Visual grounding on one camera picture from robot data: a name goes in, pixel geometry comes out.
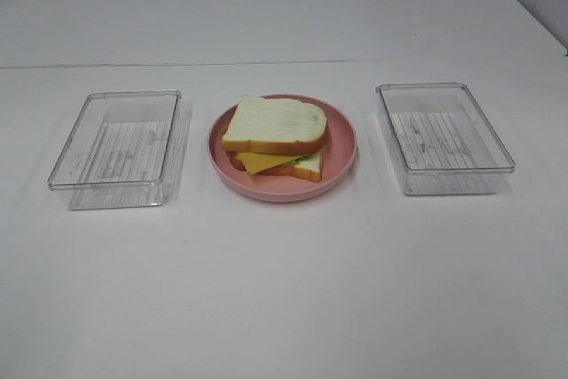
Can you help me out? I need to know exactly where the clear right plastic tray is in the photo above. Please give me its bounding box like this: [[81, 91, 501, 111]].
[[376, 83, 516, 196]]

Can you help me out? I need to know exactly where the clear plastic tray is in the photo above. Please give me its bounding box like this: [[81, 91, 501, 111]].
[[47, 91, 191, 210], [376, 83, 516, 196]]

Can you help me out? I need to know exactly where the clear left plastic tray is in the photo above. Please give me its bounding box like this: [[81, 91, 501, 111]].
[[47, 91, 191, 210]]

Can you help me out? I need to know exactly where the bread slice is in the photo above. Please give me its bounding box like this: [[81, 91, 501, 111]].
[[222, 96, 327, 155], [226, 151, 323, 183]]

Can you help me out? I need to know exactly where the yellow cheese slice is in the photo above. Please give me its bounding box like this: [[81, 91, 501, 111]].
[[230, 153, 300, 175]]

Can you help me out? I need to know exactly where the pink round plate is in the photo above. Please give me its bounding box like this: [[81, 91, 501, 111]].
[[208, 94, 358, 202]]

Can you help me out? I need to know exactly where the green lettuce leaf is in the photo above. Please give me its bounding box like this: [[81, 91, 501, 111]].
[[282, 153, 319, 166]]

